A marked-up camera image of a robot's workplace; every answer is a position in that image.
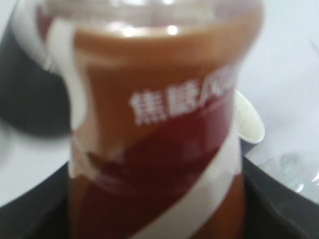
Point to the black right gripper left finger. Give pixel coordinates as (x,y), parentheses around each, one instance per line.
(23,215)

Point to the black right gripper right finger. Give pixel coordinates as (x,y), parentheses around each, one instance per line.
(274,211)

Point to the brown Nescafe coffee bottle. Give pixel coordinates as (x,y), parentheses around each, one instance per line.
(155,151)

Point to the clear water bottle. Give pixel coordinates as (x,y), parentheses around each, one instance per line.
(296,170)

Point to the black mug in front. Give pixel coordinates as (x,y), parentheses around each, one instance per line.
(250,127)

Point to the black mug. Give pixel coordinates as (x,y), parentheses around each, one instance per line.
(250,127)
(33,97)

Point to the black mug at back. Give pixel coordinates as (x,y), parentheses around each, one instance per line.
(33,97)

